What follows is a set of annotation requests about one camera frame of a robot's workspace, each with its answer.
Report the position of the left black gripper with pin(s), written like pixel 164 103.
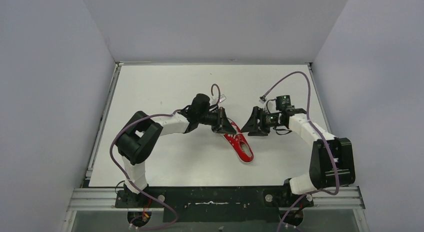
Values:
pixel 220 119

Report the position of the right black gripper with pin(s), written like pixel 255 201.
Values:
pixel 254 128

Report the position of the white shoelace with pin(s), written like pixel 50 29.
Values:
pixel 236 138

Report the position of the red sneaker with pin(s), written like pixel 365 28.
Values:
pixel 244 152

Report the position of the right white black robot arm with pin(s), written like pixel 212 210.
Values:
pixel 331 161

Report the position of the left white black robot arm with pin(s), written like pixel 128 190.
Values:
pixel 136 141

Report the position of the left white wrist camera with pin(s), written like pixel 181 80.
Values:
pixel 217 100

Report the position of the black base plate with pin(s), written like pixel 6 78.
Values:
pixel 217 204

